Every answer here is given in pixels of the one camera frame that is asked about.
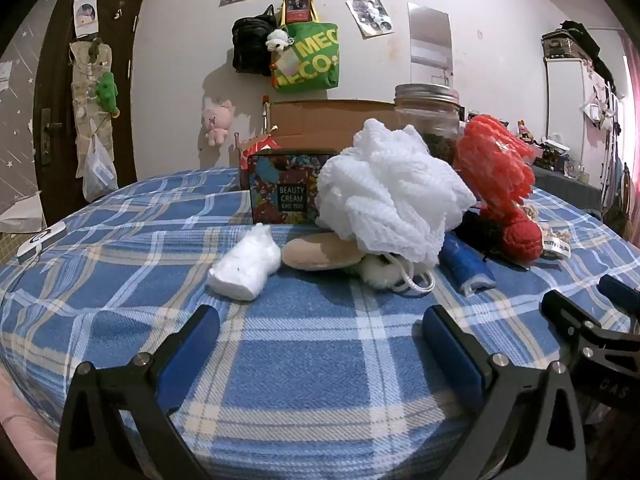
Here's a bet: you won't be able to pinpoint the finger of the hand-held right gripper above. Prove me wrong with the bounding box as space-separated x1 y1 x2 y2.
597 274 640 333
541 289 608 346

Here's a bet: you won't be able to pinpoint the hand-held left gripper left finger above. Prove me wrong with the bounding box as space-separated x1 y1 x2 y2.
56 304 221 480

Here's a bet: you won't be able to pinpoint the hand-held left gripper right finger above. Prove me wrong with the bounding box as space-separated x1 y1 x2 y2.
421 305 587 480

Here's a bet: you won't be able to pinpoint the red knitted ball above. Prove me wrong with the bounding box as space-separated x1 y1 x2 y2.
500 207 572 266

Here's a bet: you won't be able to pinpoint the blue bandage roll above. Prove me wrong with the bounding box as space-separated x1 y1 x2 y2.
440 232 497 295

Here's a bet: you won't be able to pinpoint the white gauze roll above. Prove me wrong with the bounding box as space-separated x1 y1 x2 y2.
207 223 282 302

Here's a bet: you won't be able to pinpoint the white cotton ball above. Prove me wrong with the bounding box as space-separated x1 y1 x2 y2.
360 254 406 289

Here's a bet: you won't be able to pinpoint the black knitted ball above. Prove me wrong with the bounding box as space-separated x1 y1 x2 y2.
452 212 506 261

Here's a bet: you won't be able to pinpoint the beige round powder puff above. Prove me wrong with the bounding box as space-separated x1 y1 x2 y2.
281 234 366 272

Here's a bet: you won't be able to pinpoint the red foam net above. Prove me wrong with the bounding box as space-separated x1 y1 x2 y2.
455 115 536 221

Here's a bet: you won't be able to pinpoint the white mesh bath pouf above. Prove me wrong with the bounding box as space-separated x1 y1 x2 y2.
315 118 477 297

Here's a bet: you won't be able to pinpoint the cardboard box with red inside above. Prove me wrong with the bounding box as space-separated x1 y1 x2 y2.
237 100 401 166

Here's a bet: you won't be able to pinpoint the table with dark cloth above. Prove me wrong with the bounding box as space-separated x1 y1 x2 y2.
530 160 606 216

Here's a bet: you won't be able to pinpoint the clutter of bottles and figures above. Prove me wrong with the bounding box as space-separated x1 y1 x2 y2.
515 120 587 177

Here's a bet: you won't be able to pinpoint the white flat device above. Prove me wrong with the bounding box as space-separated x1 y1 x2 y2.
15 225 67 263

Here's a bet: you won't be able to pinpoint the floral tin box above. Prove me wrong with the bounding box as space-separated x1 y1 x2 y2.
239 152 337 226

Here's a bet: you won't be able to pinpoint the pink curtain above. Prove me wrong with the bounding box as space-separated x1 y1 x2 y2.
620 40 640 171

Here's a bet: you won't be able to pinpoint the clear plastic bag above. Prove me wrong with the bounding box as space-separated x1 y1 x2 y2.
82 135 119 202

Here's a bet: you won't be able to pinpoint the pink plush toy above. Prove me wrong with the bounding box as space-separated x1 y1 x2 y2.
201 100 234 148

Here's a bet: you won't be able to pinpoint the glass jar with metal lid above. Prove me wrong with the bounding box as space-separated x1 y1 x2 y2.
394 83 461 166

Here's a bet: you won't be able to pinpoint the dark hanging clothes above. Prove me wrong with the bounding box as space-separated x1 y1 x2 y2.
560 20 617 81

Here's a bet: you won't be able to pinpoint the clear storage bag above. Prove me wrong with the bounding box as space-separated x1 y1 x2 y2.
542 30 591 59

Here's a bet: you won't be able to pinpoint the green plush toy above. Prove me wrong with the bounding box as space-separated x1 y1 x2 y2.
96 72 121 118

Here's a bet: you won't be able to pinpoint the clear hanging door organizer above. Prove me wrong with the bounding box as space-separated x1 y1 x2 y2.
70 40 116 178

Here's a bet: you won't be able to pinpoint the black bag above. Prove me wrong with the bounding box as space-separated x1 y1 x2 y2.
231 5 277 77

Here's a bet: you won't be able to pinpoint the green tote bag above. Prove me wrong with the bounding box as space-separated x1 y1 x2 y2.
271 0 341 94

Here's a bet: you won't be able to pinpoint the dark brown door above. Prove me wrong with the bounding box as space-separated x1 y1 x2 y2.
34 0 151 206

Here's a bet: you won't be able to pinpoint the white photo sheet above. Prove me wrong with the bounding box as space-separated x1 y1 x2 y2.
73 0 99 38

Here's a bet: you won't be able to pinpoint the red framed card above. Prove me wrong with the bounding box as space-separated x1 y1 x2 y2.
284 0 315 23

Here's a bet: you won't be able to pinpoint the grey starry wall sheet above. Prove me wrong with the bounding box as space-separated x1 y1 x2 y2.
0 7 53 233

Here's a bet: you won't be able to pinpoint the frameless wall mirror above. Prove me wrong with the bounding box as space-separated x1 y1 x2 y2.
407 2 453 96

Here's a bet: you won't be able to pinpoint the white plush keychain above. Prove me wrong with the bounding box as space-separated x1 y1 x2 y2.
266 27 291 53

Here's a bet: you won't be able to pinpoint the photo collage wall poster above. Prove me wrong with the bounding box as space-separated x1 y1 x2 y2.
346 0 393 39

